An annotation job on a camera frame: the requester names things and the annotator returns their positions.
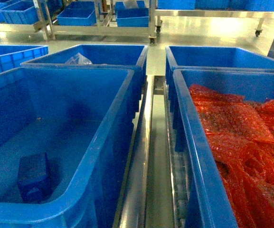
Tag clear plastic bag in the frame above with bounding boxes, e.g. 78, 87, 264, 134
65, 52, 93, 65

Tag blue bin far left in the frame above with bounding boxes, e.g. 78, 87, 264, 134
0, 45, 48, 73

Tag blue bin front left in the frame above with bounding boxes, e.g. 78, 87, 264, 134
0, 67, 140, 228

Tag stainless steel shelf rack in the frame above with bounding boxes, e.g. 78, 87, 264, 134
113, 75, 189, 228

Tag blue bin with red bags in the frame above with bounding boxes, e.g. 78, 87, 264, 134
173, 69, 274, 228

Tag blue block part with knob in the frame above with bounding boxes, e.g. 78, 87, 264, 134
17, 152, 52, 203

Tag red bubble wrap bags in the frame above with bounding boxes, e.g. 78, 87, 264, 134
189, 84, 274, 228

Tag blue bin rear left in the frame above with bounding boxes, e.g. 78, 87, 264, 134
21, 44, 149, 90

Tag blue bin rear right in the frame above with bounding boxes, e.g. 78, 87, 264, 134
165, 46, 274, 85

